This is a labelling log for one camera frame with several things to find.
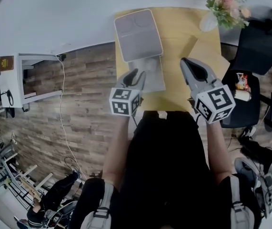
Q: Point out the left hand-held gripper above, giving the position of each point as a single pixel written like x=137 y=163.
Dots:
x=121 y=101

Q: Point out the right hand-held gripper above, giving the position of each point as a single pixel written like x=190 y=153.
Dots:
x=216 y=101

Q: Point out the grey tray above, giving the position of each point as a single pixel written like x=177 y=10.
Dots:
x=138 y=34

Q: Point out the person's left forearm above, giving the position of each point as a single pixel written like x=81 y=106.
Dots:
x=116 y=151

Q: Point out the person's right forearm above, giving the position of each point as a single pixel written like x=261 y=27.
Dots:
x=218 y=151

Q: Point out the red snack packet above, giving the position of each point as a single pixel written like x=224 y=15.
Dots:
x=241 y=81

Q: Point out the white bottle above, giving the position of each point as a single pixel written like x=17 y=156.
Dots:
x=243 y=95

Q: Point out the black office chair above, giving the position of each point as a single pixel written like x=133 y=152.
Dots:
x=259 y=46

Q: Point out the pink flowers in white vase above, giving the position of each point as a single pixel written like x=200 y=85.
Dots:
x=226 y=11

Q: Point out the person's black clothing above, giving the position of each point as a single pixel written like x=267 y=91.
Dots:
x=166 y=170

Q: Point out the white side desk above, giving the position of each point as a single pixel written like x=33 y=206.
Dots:
x=9 y=85

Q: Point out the brown gold-print book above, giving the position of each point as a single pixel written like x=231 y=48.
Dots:
x=6 y=64

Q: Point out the white metal rack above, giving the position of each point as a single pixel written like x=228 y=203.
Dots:
x=9 y=170

